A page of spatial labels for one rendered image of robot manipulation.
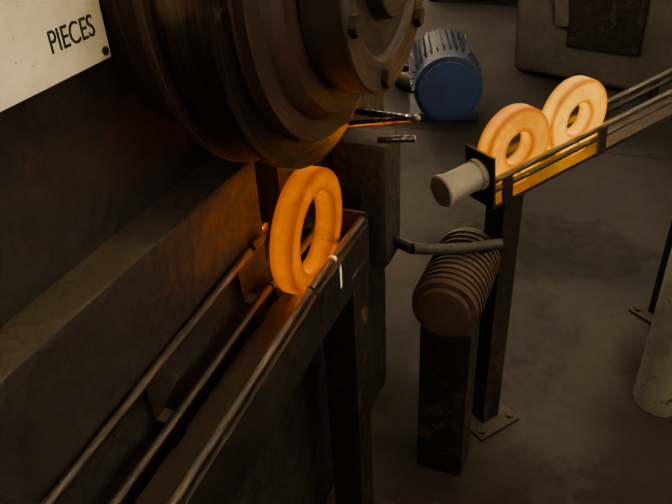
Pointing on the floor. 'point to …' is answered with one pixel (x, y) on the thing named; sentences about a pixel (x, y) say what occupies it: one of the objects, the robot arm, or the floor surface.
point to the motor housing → (450, 348)
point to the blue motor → (444, 77)
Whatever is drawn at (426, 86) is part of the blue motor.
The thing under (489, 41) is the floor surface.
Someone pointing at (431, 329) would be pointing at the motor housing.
